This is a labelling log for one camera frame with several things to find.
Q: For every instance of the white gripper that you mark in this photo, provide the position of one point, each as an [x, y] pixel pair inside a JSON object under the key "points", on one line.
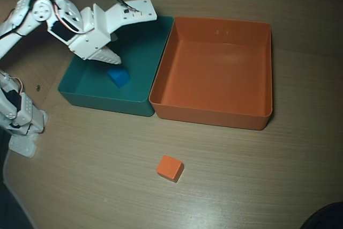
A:
{"points": [[92, 43]]}

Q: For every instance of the blue cube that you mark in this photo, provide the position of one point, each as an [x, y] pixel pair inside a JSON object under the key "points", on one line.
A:
{"points": [[120, 77]]}

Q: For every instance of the orange cube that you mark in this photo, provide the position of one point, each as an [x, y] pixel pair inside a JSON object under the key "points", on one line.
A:
{"points": [[168, 167]]}

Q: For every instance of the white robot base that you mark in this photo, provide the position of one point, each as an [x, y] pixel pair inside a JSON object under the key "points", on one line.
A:
{"points": [[22, 146]]}

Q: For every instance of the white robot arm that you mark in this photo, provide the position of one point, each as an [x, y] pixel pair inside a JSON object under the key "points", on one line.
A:
{"points": [[10, 29]]}

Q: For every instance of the teal plastic box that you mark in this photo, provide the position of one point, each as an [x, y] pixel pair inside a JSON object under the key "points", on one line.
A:
{"points": [[107, 103]]}

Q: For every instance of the orange plastic box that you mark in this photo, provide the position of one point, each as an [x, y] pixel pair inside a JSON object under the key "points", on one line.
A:
{"points": [[209, 116]]}

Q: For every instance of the dark round object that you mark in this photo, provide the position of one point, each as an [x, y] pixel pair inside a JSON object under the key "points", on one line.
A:
{"points": [[328, 218]]}

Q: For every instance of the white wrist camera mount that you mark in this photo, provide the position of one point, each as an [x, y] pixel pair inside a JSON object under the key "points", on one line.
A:
{"points": [[134, 9]]}

